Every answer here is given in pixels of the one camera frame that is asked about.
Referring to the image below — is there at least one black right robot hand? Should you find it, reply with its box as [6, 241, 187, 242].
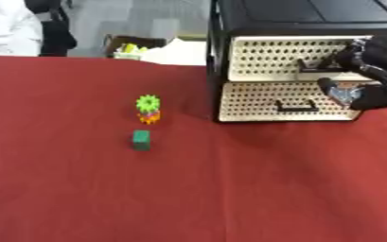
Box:
[315, 35, 387, 112]

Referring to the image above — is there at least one black cabinet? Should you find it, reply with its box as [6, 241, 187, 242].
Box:
[204, 0, 387, 124]

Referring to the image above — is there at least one white sheet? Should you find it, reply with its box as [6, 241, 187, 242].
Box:
[138, 37, 210, 67]

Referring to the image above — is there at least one green gear toy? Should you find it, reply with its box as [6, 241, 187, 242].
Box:
[134, 94, 164, 114]

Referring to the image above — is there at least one orange gear toy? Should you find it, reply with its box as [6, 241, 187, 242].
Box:
[136, 110, 164, 125]

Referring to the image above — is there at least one cardboard box with yellow items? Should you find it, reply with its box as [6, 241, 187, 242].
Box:
[101, 33, 168, 61]

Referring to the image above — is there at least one green block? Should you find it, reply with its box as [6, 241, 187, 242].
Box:
[132, 130, 152, 151]

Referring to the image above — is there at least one person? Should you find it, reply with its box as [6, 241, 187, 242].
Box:
[0, 0, 79, 58]

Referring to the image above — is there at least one pale drawer with straight handle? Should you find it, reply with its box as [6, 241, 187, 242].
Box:
[226, 35, 387, 83]

